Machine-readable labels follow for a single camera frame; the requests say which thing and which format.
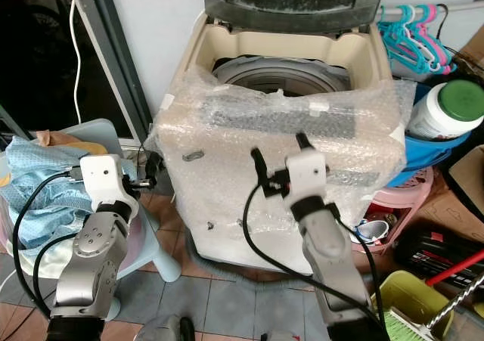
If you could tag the pink plastic basket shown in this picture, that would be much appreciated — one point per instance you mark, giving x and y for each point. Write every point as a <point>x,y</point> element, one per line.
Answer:
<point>404,205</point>

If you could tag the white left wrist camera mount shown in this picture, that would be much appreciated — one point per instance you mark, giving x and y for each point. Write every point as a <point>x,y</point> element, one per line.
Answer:
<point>102,176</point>

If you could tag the grey door frame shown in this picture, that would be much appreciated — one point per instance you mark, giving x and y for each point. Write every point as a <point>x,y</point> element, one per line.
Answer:
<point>113,54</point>

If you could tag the red stick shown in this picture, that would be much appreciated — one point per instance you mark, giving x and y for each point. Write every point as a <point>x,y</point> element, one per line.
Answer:
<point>454,277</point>

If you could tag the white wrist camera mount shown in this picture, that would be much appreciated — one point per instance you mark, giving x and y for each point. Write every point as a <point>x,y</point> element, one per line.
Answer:
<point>307,171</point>
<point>102,176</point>

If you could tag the light blue garment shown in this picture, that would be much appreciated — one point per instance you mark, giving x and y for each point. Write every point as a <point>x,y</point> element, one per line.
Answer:
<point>38,186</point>

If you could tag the black plastic case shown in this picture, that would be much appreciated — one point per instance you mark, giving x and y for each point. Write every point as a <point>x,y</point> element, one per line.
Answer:
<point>435,250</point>

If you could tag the beige top-load washing machine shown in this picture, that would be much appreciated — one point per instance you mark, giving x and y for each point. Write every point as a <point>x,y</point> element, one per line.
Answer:
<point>367,61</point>

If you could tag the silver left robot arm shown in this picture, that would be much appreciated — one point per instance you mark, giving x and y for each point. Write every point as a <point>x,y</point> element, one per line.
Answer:
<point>89,269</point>

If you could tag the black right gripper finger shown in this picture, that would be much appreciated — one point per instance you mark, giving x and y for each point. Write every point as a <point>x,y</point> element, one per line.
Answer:
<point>259,165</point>
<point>302,141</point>

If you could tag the white cup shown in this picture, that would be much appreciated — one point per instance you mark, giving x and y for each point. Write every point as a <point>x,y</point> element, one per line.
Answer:
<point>369,231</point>

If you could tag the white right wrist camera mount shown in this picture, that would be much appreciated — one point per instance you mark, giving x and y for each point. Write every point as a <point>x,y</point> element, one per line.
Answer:
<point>307,171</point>

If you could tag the teal plastic hanger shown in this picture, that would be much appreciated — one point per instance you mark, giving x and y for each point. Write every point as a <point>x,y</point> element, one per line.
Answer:
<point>404,38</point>

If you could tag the blue plastic basin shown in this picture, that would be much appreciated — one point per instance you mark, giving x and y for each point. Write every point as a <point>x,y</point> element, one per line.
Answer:
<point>427,159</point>

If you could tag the grey washer drum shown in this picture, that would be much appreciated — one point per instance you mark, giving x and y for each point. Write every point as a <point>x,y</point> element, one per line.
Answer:
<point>280,75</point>

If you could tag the brown cloth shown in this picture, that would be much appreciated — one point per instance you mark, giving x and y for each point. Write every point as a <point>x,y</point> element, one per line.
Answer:
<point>57,138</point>

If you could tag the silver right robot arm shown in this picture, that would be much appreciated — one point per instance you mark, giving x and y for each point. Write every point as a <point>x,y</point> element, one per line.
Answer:
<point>333,273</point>

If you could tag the light blue plastic stool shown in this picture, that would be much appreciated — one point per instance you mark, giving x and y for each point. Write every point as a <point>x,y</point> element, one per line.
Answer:
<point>94,133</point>

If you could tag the clear bubble wrap sheet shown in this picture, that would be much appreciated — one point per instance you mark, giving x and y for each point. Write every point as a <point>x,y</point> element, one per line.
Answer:
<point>212,175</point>

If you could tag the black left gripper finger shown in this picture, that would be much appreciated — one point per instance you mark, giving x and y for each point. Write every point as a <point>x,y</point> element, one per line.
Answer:
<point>154,164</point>

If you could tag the dark grey washer lid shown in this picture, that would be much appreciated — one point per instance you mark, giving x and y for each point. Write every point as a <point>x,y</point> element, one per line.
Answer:
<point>295,4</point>

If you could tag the white jar with green lid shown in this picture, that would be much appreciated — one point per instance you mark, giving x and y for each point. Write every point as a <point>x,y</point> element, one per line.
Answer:
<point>446,110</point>

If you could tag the pink plastic hanger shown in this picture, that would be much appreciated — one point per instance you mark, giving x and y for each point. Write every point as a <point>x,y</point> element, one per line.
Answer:
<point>440,42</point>

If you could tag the grey robot foot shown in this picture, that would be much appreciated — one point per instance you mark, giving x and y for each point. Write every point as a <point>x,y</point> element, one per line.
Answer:
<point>166,330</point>

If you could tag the yellow-green dustpan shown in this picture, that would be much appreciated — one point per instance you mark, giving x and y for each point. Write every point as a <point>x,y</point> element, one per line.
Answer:
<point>412,299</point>

